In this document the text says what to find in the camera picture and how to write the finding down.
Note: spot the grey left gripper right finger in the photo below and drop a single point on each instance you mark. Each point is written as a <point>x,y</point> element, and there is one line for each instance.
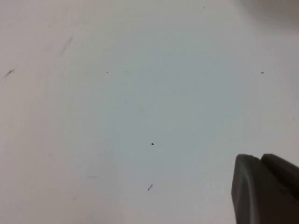
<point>285,186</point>

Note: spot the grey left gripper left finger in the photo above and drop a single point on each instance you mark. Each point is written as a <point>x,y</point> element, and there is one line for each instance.
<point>250,191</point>

